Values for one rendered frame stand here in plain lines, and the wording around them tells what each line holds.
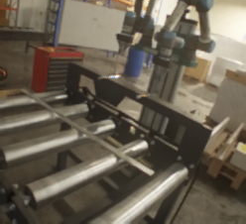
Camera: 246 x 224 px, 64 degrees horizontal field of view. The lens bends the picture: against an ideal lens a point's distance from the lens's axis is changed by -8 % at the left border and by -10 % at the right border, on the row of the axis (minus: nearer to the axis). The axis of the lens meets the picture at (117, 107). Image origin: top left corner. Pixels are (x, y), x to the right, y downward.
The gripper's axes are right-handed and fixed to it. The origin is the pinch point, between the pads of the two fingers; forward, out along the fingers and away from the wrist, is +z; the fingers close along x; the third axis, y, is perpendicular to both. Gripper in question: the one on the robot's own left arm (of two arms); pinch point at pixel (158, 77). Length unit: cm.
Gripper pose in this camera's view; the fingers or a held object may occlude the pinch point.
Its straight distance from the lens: 145.4
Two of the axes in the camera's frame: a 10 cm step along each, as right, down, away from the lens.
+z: -2.1, 9.0, 3.7
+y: -6.6, 1.5, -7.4
